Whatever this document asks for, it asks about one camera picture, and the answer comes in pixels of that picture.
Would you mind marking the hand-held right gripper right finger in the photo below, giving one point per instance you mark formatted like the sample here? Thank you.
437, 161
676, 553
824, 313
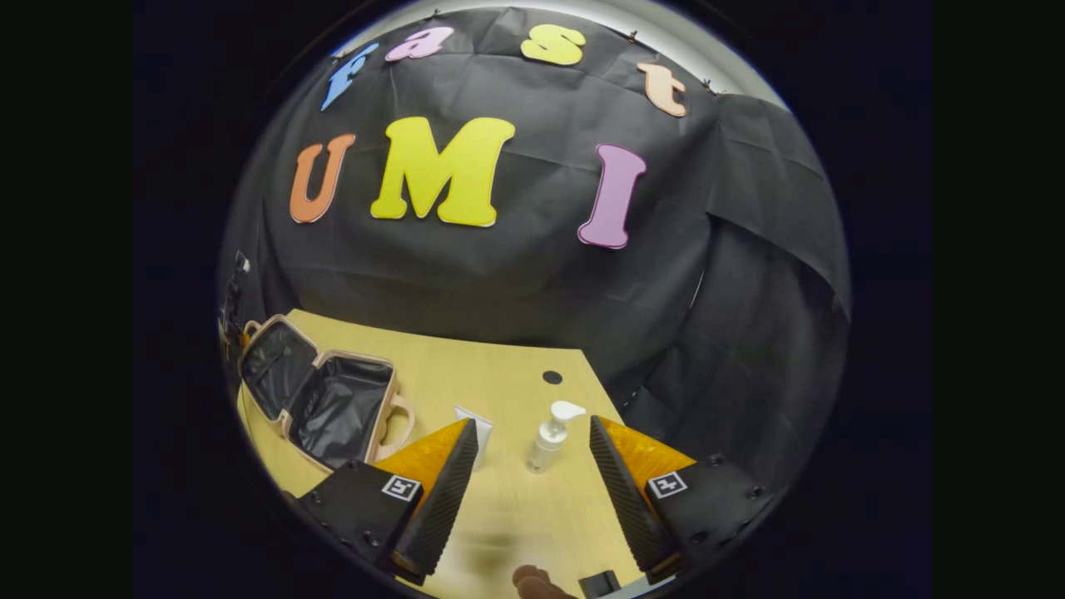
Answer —
632, 516

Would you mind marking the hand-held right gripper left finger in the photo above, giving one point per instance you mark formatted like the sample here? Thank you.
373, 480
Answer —
441, 516

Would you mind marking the white squeeze tube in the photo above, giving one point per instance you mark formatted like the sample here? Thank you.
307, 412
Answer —
481, 426

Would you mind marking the white pump bottle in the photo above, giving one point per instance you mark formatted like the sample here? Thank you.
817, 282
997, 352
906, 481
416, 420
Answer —
547, 441

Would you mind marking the pink suitcase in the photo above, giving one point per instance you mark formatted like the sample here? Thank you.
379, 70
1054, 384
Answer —
341, 408

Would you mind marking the black backdrop cloth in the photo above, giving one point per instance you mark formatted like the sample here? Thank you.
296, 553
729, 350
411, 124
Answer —
516, 283

